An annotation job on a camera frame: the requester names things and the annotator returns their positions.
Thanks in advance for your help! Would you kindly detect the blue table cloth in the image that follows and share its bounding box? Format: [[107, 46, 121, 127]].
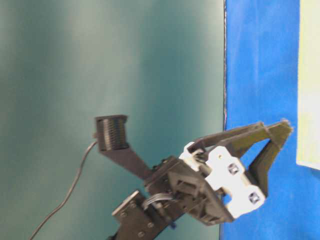
[[219, 0, 320, 240]]

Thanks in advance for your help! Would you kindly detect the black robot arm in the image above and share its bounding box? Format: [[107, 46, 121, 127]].
[[112, 119, 293, 240]]

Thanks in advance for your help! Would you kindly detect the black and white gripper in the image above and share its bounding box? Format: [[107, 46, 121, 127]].
[[144, 119, 293, 226]]

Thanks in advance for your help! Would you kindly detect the grey camera cable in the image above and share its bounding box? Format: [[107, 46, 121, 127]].
[[28, 140, 99, 240]]

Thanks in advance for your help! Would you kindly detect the yellow-green towel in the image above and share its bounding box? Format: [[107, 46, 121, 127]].
[[296, 0, 320, 170]]

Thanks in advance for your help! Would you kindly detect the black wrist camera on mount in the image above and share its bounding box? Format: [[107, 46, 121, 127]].
[[95, 114, 152, 180]]

